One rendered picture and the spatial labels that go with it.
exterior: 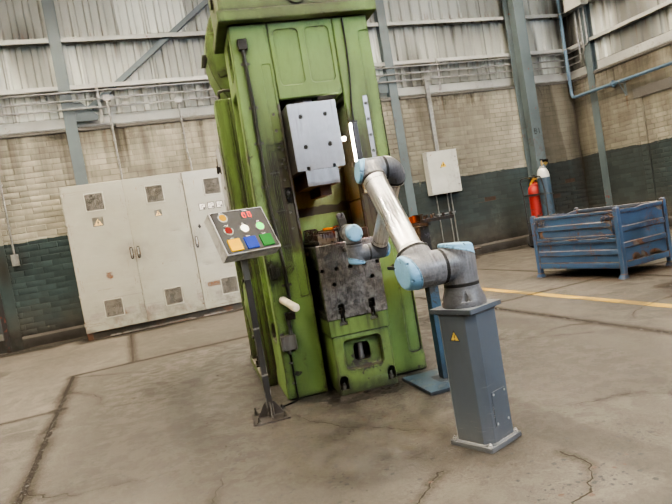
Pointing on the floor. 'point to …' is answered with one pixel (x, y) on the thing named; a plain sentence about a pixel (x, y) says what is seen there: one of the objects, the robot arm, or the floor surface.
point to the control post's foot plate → (270, 414)
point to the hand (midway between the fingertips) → (337, 228)
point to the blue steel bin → (603, 237)
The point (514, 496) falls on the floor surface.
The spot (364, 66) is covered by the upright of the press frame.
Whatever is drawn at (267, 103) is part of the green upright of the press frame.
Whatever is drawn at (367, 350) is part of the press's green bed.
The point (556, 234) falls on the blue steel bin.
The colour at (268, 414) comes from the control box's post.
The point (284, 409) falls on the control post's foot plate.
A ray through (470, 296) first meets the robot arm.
